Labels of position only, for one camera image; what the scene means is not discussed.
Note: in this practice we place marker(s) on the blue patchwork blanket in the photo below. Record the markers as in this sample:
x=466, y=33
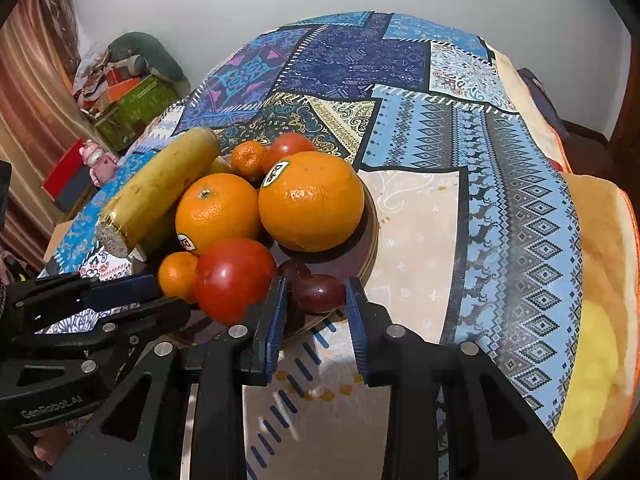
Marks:
x=425, y=135

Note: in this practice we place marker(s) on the grey plush pillow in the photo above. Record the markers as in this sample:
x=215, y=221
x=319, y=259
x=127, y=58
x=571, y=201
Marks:
x=150, y=52

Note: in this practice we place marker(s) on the red gift box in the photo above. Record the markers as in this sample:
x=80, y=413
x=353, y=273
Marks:
x=67, y=177

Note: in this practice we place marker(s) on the orange yellow fleece blanket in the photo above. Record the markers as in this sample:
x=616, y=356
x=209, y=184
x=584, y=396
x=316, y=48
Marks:
x=600, y=310

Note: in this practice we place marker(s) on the dark cloth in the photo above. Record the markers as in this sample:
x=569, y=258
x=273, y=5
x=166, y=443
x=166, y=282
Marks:
x=542, y=102

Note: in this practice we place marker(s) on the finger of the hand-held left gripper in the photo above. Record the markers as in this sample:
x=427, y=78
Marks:
x=130, y=322
x=120, y=290

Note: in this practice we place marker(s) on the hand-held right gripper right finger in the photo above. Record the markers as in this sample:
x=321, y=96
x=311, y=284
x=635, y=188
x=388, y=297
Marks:
x=357, y=330

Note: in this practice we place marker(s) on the dark red grape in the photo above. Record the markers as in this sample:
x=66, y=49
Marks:
x=320, y=292
x=294, y=271

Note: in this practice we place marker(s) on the orange with white sticker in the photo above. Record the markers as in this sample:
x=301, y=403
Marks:
x=217, y=212
x=310, y=202

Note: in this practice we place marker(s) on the brown striped curtain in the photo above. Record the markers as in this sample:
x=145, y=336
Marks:
x=35, y=110

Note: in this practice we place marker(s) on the pink pig toy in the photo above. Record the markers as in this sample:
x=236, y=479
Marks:
x=101, y=162

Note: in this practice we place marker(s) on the red tomato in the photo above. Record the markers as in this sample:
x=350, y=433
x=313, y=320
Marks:
x=232, y=280
x=292, y=146

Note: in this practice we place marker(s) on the pile of boxes and papers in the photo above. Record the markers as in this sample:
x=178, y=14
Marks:
x=102, y=77

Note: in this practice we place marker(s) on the small tangerine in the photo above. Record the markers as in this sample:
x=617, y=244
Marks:
x=248, y=160
x=176, y=275

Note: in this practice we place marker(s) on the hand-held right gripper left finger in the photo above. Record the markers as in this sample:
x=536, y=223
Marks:
x=274, y=330

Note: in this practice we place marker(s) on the dark brown round plate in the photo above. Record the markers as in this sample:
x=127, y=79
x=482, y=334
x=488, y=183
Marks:
x=347, y=257

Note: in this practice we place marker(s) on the green cardboard box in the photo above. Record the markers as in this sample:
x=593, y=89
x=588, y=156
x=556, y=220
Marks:
x=140, y=107

